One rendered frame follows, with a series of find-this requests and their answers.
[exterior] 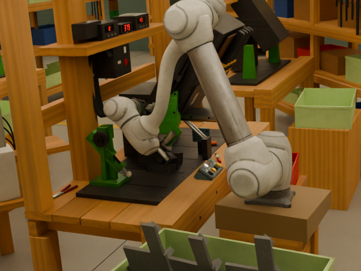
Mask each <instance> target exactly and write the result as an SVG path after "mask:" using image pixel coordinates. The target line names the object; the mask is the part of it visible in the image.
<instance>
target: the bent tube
mask: <svg viewBox="0 0 361 271"><path fill-rule="evenodd" d="M152 104H153V106H154V107H155V102H152ZM154 107H153V108H152V109H151V111H153V110H154ZM157 153H158V154H159V155H160V156H161V157H162V158H163V159H164V160H165V161H166V162H167V161H168V160H169V159H170V158H169V157H168V156H167V155H166V152H165V151H164V150H163V149H162V148H161V147H160V146H159V148H158V150H157Z"/></svg>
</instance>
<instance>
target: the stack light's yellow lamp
mask: <svg viewBox="0 0 361 271"><path fill-rule="evenodd" d="M114 10H119V7H118V1H116V2H109V11H114Z"/></svg>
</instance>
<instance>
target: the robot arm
mask: <svg viewBox="0 0 361 271"><path fill-rule="evenodd" d="M225 12H226V3H225V2H224V1H223V0H182V1H179V2H177V3H175V4H173V5H172V6H170V7H169V8H168V9H167V11H166V12H165V14H164V18H163V25H164V28H165V30H166V32H167V34H168V35H169V36H171V37H172V40H171V42H170V44H169V45H168V47H167V48H166V50H165V52H164V54H163V57H162V60H161V65H160V71H159V76H158V85H157V94H156V102H155V107H154V106H153V104H149V102H147V103H145V100H142V99H137V98H134V97H133V98H132V99H129V98H127V97H120V96H119V97H112V98H110V99H109V100H108V101H107V102H106V103H105V104H104V106H103V111H104V114H105V115H106V116H107V117H108V118H109V119H110V120H112V121H113V122H114V123H116V124H117V125H118V126H119V127H120V129H121V130H122V131H123V133H124V135H125V137H126V139H127V140H128V141H129V143H130V144H131V145H132V146H133V147H134V148H135V149H136V150H137V151H138V152H139V153H140V154H142V155H151V154H153V153H154V152H156V151H157V150H158V148H159V146H160V143H159V139H158V134H159V131H160V130H159V126H160V124H161V122H162V121H163V119H164V118H165V115H166V112H167V109H168V105H169V98H170V93H171V86H172V80H173V76H174V71H175V66H176V63H177V61H178V59H179V58H180V57H181V56H182V55H183V54H184V53H187V54H188V56H189V58H190V61H191V63H192V65H193V68H194V71H195V72H196V75H197V77H198V80H199V82H200V84H201V87H202V89H203V91H204V93H205V96H206V98H207V100H208V103H209V105H210V107H211V110H212V112H213V114H214V116H215V119H216V122H217V124H218V126H219V128H220V131H221V133H222V135H223V138H224V140H225V142H226V144H227V147H226V148H225V151H224V154H223V156H224V159H225V164H226V170H227V182H228V185H229V187H230V189H231V190H232V192H233V193H234V194H235V195H237V196H238V197H241V198H245V200H244V203H245V204H254V205H267V206H278V207H282V208H291V202H292V198H293V196H295V191H294V190H291V188H290V185H291V175H292V149H291V145H290V142H289V140H288V138H287V136H285V135H284V134H283V133H282V132H277V131H262V132H261V133H260V134H258V135H257V136H252V133H251V131H250V128H249V126H248V124H247V121H246V119H245V117H244V114H243V112H242V110H241V107H240V105H239V103H238V101H237V98H236V96H235V94H234V91H233V88H232V86H231V85H230V82H229V79H228V77H227V75H226V72H225V70H224V68H223V66H222V63H221V61H220V59H219V56H218V54H217V52H216V49H215V47H214V45H213V42H212V41H213V38H214V35H213V30H214V29H215V27H216V26H217V25H218V24H219V23H220V22H221V20H222V18H223V16H224V14H225ZM153 107H154V110H153V111H151V109H152V108H153Z"/></svg>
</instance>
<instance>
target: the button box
mask: <svg viewBox="0 0 361 271"><path fill-rule="evenodd" d="M210 159H211V158H210ZM210 159H209V160H207V161H206V162H205V163H204V164H203V165H202V166H203V167H205V168H206V169H203V168H202V166H201V167H200V168H199V170H198V171H197V172H196V174H195V175H194V178H195V179H196V180H208V181H212V180H213V179H214V178H215V177H216V176H217V175H218V174H219V173H220V172H221V171H222V170H223V167H222V166H221V167H219V169H216V172H214V174H213V175H211V174H210V173H209V172H208V171H209V170H211V169H212V168H214V166H215V165H216V162H215V161H214V160H213V159H212V160H213V162H211V161H210ZM207 162H210V163H211V164H208V163H207ZM205 164H207V165H208V167H206V166H205Z"/></svg>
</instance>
